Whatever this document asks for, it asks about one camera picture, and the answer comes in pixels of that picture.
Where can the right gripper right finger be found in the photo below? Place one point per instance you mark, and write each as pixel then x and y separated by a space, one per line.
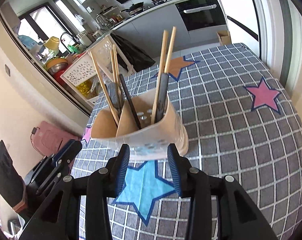
pixel 238 216

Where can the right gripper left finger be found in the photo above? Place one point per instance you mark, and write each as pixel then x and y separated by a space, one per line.
pixel 58 215

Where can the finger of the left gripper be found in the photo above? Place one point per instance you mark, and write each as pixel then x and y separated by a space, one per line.
pixel 62 169
pixel 41 171

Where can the long wooden chopstick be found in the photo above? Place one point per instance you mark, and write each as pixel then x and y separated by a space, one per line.
pixel 111 107

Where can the dotted wooden chopstick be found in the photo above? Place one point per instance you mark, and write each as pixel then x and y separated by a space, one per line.
pixel 113 75

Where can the plain wooden chopstick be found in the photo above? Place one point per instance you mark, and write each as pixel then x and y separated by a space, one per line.
pixel 170 50
pixel 161 67

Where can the black handled dark spoon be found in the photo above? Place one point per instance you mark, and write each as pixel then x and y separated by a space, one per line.
pixel 129 100

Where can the pink plastic stool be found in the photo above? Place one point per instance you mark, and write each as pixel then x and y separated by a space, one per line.
pixel 48 140

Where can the beige perforated storage cart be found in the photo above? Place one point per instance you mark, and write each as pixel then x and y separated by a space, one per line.
pixel 83 69

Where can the beige utensil holder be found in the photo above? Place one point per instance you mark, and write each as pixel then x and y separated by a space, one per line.
pixel 150 142

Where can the grey checked tablecloth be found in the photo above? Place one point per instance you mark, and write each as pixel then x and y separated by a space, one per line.
pixel 261 148

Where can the black wok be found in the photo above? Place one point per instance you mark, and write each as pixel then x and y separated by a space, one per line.
pixel 134 8

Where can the black built-in oven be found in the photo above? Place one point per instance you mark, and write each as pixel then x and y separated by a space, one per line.
pixel 199 14

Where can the white refrigerator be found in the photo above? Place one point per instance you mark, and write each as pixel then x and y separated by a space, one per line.
pixel 242 22

